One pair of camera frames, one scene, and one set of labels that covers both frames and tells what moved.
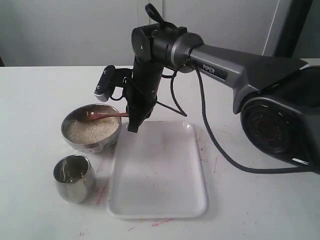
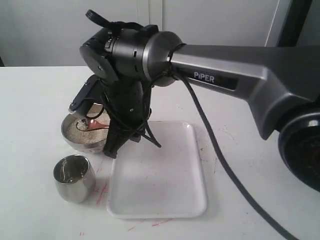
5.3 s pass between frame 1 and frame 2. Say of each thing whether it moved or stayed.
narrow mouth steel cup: stayed
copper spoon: moved
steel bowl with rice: stayed
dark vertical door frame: stayed
